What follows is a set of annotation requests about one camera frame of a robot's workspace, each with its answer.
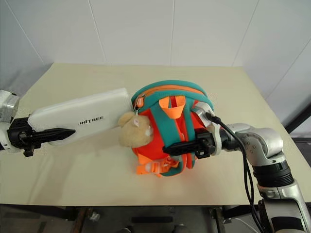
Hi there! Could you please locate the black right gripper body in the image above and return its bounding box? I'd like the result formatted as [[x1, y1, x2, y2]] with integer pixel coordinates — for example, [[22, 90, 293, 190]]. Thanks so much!
[[195, 130, 217, 160]]

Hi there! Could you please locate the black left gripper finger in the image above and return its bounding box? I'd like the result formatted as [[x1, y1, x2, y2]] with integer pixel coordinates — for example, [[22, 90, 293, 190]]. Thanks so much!
[[35, 128, 76, 145]]

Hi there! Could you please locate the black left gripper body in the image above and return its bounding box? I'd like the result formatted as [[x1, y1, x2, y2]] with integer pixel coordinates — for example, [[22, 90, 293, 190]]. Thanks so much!
[[6, 116, 42, 158]]

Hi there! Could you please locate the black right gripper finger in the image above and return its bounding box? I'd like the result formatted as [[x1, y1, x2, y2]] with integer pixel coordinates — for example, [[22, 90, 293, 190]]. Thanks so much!
[[162, 141, 198, 156]]

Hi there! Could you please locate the orange and teal backpack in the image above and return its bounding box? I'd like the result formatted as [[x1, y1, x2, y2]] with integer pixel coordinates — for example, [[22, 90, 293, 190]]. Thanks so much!
[[130, 81, 215, 178]]

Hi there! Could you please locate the beige plush bear toy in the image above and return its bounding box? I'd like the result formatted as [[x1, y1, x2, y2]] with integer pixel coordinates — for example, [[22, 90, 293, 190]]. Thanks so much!
[[117, 111, 155, 148]]

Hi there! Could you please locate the black table underframe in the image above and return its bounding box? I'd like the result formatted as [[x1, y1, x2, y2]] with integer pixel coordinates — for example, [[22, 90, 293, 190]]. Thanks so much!
[[0, 204, 264, 233]]

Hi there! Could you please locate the rusty metal bar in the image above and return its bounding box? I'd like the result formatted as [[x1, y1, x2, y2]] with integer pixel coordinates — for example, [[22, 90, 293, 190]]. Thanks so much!
[[73, 208, 98, 233]]

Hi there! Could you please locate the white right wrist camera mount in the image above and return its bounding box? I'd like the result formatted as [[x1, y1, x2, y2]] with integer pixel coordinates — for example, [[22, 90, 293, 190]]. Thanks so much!
[[193, 101, 223, 156]]

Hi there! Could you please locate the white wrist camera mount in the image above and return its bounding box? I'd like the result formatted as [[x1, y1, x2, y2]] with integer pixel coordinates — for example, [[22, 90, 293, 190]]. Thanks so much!
[[0, 89, 20, 152], [193, 101, 223, 156]]

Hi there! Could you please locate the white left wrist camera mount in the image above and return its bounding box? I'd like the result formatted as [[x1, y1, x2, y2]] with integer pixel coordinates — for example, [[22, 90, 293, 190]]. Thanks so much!
[[0, 89, 20, 152]]

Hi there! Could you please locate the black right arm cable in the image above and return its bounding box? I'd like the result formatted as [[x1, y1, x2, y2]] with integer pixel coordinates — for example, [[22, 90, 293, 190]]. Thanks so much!
[[205, 112, 262, 233]]

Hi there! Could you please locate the black metal frame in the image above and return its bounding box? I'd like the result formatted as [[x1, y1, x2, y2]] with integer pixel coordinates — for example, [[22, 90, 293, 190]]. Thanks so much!
[[283, 100, 311, 147]]

